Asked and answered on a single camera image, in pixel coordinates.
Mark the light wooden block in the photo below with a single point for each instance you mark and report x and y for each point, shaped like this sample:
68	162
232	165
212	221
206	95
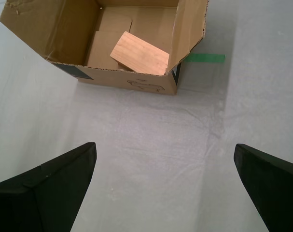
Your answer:
141	55

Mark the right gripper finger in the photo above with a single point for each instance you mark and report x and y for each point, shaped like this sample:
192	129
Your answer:
276	193
40	198

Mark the white plastic table cover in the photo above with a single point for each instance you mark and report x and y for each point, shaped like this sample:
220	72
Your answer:
146	125

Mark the brown cardboard box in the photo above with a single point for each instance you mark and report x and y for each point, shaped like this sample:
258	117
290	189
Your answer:
64	36

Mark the long green tape strip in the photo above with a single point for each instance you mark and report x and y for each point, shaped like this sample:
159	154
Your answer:
206	58

